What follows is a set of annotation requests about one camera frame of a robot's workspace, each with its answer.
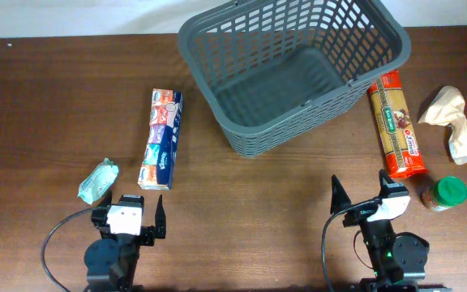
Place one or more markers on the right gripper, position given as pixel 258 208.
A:
pixel 360 213

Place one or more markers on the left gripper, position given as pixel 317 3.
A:
pixel 147 232

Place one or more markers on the spaghetti pasta package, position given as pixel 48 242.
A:
pixel 400 145

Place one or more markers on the green lid jar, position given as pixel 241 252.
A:
pixel 446 193

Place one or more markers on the grey plastic basket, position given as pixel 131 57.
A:
pixel 273 69

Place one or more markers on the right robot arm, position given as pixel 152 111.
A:
pixel 397 259

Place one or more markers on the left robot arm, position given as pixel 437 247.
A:
pixel 111 261

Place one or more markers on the light green wipes pack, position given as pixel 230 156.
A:
pixel 98 182

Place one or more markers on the tissue packs multipack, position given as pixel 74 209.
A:
pixel 157 168

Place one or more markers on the crumpled beige paper bag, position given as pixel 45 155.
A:
pixel 448 110

